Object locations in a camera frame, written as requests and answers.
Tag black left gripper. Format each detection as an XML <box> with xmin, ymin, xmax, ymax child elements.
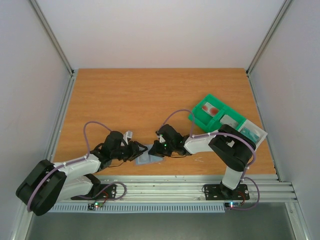
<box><xmin>111</xmin><ymin>141</ymin><xmax>148</xmax><ymax>162</ymax></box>

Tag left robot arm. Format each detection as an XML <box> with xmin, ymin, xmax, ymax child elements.
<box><xmin>15</xmin><ymin>131</ymin><xmax>148</xmax><ymax>216</ymax></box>

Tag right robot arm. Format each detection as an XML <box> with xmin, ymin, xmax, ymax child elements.
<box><xmin>148</xmin><ymin>124</ymin><xmax>256</xmax><ymax>200</ymax></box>

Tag red white cards stack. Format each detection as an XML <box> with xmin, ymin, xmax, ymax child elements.
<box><xmin>201</xmin><ymin>102</ymin><xmax>220</xmax><ymax>117</ymax></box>

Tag teal cards stack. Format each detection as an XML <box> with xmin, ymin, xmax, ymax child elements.
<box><xmin>240</xmin><ymin>127</ymin><xmax>260</xmax><ymax>144</ymax></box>

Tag green bin far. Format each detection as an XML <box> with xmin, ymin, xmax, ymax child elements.
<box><xmin>192</xmin><ymin>94</ymin><xmax>226</xmax><ymax>133</ymax></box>

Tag green bin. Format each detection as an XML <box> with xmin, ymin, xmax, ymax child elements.
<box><xmin>212</xmin><ymin>106</ymin><xmax>247</xmax><ymax>130</ymax></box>
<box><xmin>192</xmin><ymin>94</ymin><xmax>226</xmax><ymax>133</ymax></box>

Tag left controller board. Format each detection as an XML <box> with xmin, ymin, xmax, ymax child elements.
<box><xmin>87</xmin><ymin>202</ymin><xmax>104</xmax><ymax>211</ymax></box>

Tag controller board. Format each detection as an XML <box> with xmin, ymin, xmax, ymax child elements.
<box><xmin>87</xmin><ymin>202</ymin><xmax>104</xmax><ymax>211</ymax></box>
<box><xmin>224</xmin><ymin>201</ymin><xmax>243</xmax><ymax>209</ymax></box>

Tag green bin middle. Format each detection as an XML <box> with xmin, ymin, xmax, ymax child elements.
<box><xmin>212</xmin><ymin>106</ymin><xmax>247</xmax><ymax>130</ymax></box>

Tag right controller board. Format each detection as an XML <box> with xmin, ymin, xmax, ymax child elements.
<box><xmin>224</xmin><ymin>201</ymin><xmax>243</xmax><ymax>209</ymax></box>

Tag white translucent bin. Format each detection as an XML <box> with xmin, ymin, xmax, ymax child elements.
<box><xmin>237</xmin><ymin>119</ymin><xmax>268</xmax><ymax>150</ymax></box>

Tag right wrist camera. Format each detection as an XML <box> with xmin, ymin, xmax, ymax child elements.
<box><xmin>155</xmin><ymin>131</ymin><xmax>161</xmax><ymax>138</ymax></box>

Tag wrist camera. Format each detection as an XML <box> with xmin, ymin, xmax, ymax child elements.
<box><xmin>155</xmin><ymin>131</ymin><xmax>161</xmax><ymax>138</ymax></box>
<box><xmin>123</xmin><ymin>130</ymin><xmax>133</xmax><ymax>145</ymax></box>

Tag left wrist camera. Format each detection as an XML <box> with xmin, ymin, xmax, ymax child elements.
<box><xmin>123</xmin><ymin>130</ymin><xmax>133</xmax><ymax>145</ymax></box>

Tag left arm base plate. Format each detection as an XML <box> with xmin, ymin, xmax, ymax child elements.
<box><xmin>71</xmin><ymin>184</ymin><xmax>117</xmax><ymax>200</ymax></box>

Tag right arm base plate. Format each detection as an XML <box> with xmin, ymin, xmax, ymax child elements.
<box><xmin>201</xmin><ymin>183</ymin><xmax>250</xmax><ymax>201</ymax></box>

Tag grey slotted cable duct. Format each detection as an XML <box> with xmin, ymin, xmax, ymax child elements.
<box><xmin>49</xmin><ymin>202</ymin><xmax>225</xmax><ymax>214</ymax></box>

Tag aluminium table edge rail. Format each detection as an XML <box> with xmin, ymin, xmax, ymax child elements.
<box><xmin>97</xmin><ymin>174</ymin><xmax>298</xmax><ymax>203</ymax></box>

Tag aluminium corner post left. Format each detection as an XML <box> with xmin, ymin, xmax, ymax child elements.
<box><xmin>28</xmin><ymin>0</ymin><xmax>74</xmax><ymax>76</ymax></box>

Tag aluminium corner post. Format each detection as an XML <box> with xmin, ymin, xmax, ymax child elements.
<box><xmin>246</xmin><ymin>0</ymin><xmax>294</xmax><ymax>78</ymax></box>
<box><xmin>28</xmin><ymin>0</ymin><xmax>74</xmax><ymax>76</ymax></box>

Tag aluminium corner post right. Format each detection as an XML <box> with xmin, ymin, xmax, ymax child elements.
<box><xmin>246</xmin><ymin>0</ymin><xmax>294</xmax><ymax>78</ymax></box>

